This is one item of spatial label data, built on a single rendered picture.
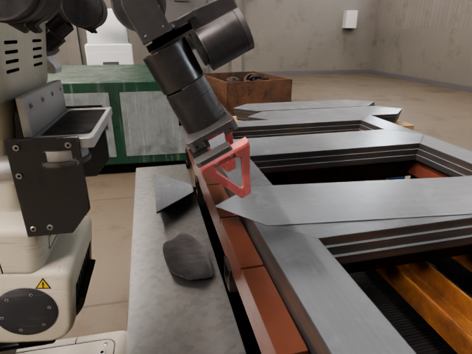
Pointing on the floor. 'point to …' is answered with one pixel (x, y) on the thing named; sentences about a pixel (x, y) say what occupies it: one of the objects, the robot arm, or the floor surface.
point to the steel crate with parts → (248, 88)
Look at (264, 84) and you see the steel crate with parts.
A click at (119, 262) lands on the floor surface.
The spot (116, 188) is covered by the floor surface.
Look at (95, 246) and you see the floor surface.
